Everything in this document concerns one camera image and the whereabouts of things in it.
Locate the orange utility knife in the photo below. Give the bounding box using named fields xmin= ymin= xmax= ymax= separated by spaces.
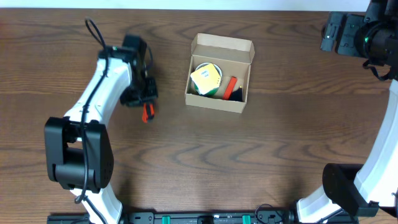
xmin=142 ymin=103 xmax=155 ymax=123

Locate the green tape roll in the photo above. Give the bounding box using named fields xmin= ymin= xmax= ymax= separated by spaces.
xmin=194 ymin=62 xmax=223 ymax=98

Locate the cardboard box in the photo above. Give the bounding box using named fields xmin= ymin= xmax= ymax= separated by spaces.
xmin=185 ymin=33 xmax=255 ymax=113

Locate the black gold correction tape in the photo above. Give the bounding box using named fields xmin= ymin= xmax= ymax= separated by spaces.
xmin=229 ymin=86 xmax=243 ymax=102

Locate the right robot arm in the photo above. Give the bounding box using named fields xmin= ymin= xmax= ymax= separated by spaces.
xmin=284 ymin=48 xmax=397 ymax=223

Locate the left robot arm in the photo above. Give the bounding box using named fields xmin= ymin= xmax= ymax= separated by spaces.
xmin=44 ymin=34 xmax=158 ymax=223

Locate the left black cable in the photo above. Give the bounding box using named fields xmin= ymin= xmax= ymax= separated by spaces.
xmin=73 ymin=17 xmax=155 ymax=224

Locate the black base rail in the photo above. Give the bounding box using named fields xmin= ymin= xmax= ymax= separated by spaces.
xmin=47 ymin=206 xmax=359 ymax=224

